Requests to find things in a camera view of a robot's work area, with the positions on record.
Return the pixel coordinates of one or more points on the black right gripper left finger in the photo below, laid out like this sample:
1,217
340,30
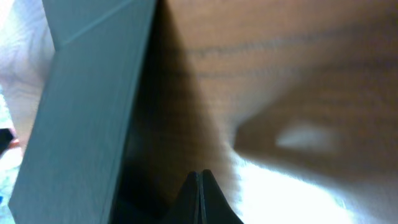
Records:
185,208

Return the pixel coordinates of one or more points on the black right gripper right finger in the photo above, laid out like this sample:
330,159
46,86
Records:
214,207

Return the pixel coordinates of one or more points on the black gift box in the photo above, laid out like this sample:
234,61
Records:
71,167

